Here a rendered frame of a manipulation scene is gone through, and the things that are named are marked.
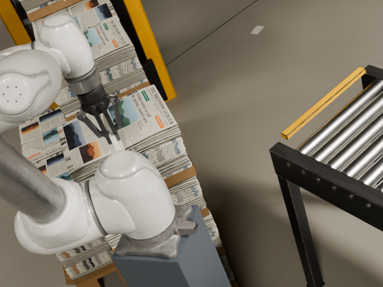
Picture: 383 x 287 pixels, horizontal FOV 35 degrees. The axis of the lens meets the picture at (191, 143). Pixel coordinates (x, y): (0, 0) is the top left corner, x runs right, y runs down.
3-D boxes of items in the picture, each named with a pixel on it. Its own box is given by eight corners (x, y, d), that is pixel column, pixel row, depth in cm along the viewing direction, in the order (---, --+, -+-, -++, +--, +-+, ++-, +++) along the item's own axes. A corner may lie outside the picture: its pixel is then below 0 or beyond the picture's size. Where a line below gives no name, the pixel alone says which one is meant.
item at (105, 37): (44, 83, 235) (43, 81, 234) (35, 53, 257) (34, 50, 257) (130, 45, 238) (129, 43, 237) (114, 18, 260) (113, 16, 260)
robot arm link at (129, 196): (181, 228, 157) (154, 169, 143) (115, 251, 158) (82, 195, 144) (171, 188, 170) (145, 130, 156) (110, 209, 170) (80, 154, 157)
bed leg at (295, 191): (306, 286, 258) (274, 174, 216) (314, 277, 260) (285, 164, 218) (316, 292, 254) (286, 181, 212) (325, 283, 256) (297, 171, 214)
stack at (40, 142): (86, 303, 285) (29, 220, 248) (65, 202, 345) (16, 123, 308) (145, 277, 287) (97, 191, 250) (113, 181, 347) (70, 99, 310)
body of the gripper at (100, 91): (99, 73, 166) (111, 99, 172) (70, 85, 166) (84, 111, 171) (104, 86, 160) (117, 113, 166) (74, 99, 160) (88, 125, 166)
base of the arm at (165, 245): (189, 260, 156) (183, 246, 152) (114, 255, 165) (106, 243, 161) (207, 206, 168) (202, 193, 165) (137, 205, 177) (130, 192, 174)
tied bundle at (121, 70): (69, 128, 249) (44, 83, 234) (58, 94, 272) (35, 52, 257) (153, 90, 252) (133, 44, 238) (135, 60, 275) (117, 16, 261)
